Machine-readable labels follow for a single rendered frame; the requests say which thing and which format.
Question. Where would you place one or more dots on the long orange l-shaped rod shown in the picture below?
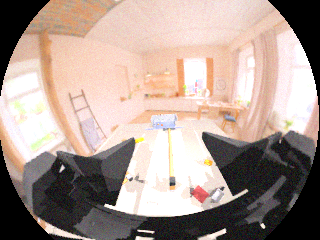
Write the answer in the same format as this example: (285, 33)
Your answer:
(129, 177)

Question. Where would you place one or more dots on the red rectangular block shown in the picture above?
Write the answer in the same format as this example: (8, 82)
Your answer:
(200, 194)

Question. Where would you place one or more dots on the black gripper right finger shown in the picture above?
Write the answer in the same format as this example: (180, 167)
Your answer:
(237, 160)

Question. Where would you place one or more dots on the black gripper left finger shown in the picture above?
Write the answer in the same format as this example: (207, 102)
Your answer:
(106, 171)

